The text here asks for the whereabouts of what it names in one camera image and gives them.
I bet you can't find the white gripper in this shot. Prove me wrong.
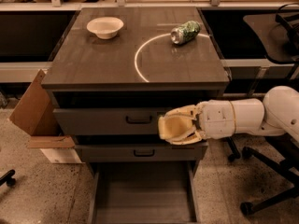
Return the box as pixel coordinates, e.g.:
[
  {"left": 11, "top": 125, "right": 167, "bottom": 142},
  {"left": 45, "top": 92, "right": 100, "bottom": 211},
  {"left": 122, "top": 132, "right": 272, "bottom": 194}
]
[{"left": 159, "top": 100, "right": 235, "bottom": 146}]

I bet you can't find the yellow sponge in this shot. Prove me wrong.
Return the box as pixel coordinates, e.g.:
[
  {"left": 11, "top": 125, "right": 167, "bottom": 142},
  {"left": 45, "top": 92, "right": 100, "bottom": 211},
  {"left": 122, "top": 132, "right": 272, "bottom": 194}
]
[{"left": 158, "top": 116, "right": 194, "bottom": 140}]

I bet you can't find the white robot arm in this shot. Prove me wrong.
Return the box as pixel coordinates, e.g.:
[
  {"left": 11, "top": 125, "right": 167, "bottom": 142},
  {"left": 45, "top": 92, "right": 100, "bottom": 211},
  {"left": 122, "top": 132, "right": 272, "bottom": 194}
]
[{"left": 158, "top": 86, "right": 299, "bottom": 145}]

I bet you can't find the grey middle drawer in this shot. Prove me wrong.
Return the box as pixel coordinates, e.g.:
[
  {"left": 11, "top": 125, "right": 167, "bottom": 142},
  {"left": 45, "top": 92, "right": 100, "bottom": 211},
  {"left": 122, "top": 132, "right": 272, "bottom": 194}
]
[{"left": 75, "top": 142, "right": 208, "bottom": 162}]

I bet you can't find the grey drawer cabinet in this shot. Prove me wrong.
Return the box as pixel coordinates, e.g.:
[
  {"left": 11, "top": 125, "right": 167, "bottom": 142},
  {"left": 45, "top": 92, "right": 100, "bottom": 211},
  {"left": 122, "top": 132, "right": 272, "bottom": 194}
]
[{"left": 40, "top": 6, "right": 231, "bottom": 173}]

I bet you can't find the grey open bottom drawer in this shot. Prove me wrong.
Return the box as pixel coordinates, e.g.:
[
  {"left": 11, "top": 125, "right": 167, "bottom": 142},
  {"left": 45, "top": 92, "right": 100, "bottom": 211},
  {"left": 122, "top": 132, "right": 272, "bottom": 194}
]
[{"left": 88, "top": 161, "right": 200, "bottom": 224}]

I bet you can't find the grey top drawer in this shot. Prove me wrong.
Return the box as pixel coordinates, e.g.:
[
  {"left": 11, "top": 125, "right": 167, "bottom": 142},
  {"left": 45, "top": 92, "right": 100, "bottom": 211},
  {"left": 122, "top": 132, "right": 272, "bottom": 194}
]
[{"left": 53, "top": 107, "right": 169, "bottom": 135}]

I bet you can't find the green soda can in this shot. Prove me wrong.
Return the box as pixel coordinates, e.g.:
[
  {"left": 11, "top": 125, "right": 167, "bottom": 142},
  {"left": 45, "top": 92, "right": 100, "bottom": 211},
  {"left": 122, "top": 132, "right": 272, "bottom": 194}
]
[{"left": 170, "top": 21, "right": 201, "bottom": 45}]

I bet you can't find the black office chair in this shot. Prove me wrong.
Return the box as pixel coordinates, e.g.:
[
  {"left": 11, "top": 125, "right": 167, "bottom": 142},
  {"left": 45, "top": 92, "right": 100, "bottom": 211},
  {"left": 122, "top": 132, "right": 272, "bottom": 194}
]
[{"left": 240, "top": 133, "right": 299, "bottom": 216}]

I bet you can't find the black side table stand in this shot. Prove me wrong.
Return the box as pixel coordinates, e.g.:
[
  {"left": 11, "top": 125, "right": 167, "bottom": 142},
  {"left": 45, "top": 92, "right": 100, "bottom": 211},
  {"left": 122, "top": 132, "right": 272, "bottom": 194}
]
[{"left": 217, "top": 2, "right": 299, "bottom": 162}]

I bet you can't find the white bowl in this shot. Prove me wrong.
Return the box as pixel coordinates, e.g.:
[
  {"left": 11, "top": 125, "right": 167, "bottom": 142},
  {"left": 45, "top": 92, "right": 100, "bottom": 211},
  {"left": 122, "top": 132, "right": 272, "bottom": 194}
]
[{"left": 87, "top": 17, "right": 124, "bottom": 39}]

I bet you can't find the brown cardboard box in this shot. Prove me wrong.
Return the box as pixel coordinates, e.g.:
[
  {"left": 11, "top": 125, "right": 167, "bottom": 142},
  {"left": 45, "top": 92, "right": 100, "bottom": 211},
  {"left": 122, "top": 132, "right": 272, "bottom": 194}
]
[{"left": 9, "top": 70, "right": 81, "bottom": 164}]

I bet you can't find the black chair caster left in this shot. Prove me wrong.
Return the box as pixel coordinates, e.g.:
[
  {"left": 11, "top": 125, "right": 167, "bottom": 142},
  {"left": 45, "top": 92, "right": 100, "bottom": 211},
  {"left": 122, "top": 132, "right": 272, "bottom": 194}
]
[{"left": 0, "top": 170, "right": 16, "bottom": 187}]

